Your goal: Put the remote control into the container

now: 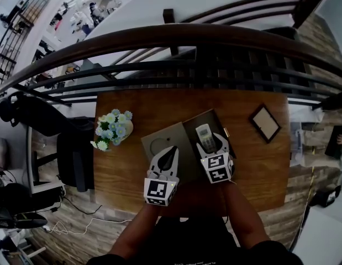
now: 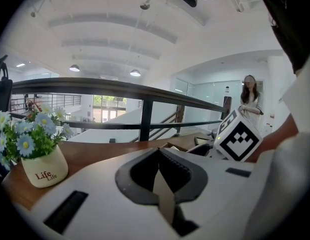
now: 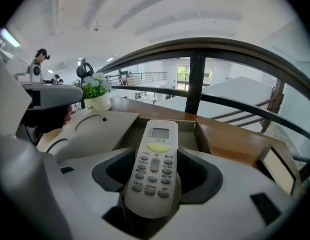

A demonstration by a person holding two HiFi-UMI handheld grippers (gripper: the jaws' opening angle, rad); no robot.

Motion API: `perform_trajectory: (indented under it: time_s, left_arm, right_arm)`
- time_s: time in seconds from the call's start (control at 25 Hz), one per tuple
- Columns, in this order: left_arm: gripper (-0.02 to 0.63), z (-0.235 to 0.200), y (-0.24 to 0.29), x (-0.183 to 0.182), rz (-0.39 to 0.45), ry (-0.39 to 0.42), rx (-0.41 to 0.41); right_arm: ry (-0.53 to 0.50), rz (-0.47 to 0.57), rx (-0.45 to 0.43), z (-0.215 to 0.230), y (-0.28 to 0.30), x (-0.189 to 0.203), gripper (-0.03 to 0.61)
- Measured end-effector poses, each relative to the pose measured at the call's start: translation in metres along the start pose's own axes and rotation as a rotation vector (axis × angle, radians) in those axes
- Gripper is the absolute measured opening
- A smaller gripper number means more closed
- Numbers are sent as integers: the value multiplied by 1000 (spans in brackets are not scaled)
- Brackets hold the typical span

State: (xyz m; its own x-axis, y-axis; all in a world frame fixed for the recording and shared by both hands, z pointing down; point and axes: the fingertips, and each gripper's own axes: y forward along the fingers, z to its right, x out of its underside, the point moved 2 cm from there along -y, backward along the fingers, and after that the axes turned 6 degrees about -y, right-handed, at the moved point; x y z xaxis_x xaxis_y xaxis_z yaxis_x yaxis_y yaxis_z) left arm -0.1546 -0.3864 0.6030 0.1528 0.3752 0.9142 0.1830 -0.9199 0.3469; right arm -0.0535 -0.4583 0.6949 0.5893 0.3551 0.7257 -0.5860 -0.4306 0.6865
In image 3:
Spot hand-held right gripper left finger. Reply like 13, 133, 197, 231
57, 147, 135, 240

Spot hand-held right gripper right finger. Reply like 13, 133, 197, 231
154, 147, 304, 240

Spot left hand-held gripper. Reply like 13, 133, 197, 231
14, 72, 87, 111

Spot white remote control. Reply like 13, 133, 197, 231
124, 119, 179, 219

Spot person's left hand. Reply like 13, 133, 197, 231
24, 104, 72, 136

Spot white flower pot with flowers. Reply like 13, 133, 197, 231
74, 72, 113, 114

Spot rectangular ceiling light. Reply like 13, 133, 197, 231
0, 28, 22, 49

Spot long balcony railing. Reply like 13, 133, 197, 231
104, 71, 168, 87

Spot glass entrance door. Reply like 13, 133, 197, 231
176, 64, 213, 90

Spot black curved railing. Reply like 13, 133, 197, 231
94, 37, 310, 182

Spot grey fisheye camera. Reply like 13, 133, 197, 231
27, 63, 43, 83

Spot thick dark wooden post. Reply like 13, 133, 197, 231
261, 78, 285, 134

